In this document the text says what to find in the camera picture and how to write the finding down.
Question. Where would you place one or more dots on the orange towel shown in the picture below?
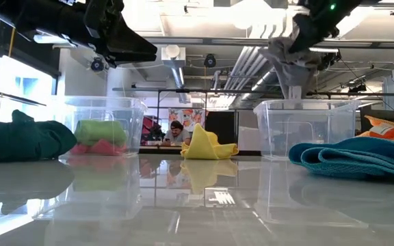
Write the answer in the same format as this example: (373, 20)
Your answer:
(392, 133)

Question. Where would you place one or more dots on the pink towel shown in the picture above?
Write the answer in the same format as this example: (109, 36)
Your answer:
(103, 148)

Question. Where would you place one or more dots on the grey towel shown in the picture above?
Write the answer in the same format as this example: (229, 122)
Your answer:
(292, 73)

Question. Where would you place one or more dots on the poster with orange fruit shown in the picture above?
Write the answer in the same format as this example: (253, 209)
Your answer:
(190, 118)

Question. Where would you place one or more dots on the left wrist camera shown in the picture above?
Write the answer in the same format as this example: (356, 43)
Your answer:
(97, 64)

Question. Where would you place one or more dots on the clear plastic bin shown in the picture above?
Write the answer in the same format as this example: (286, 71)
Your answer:
(132, 112)
(320, 130)

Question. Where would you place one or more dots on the person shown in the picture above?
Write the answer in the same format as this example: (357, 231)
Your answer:
(177, 135)

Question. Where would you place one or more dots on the dark green towel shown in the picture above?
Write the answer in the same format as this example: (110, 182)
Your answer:
(22, 140)

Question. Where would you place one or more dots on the silver ceiling ducts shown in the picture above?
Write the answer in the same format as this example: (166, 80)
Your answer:
(248, 68)

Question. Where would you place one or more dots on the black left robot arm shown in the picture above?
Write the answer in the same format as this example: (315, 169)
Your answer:
(29, 15)

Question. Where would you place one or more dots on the teal blue towel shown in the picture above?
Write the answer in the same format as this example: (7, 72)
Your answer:
(354, 159)

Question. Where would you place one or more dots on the yellow towel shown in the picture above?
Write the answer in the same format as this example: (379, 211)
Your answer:
(204, 147)

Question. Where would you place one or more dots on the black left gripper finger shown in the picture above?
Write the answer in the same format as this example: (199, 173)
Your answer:
(130, 44)

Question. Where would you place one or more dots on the light green towel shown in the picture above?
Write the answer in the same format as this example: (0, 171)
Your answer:
(99, 131)

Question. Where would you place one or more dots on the dark panel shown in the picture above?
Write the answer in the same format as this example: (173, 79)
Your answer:
(221, 126)

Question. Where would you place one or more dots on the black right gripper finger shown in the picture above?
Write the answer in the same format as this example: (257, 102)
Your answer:
(304, 34)

